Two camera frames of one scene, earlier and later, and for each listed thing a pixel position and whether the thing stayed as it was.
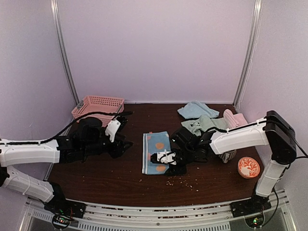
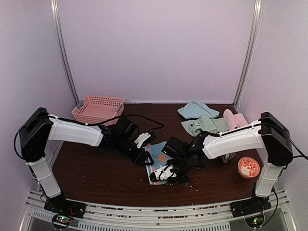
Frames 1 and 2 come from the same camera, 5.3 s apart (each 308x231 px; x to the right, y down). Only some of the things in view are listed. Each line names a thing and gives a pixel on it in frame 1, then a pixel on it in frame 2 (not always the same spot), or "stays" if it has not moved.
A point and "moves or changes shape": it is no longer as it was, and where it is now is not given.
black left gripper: x=117 y=150 -> x=142 y=155
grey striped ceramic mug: x=228 y=155 stays
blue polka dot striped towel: x=153 y=142 moves or changes shape
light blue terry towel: x=195 y=109 stays
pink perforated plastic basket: x=98 y=104 stays
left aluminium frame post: x=66 y=52 stays
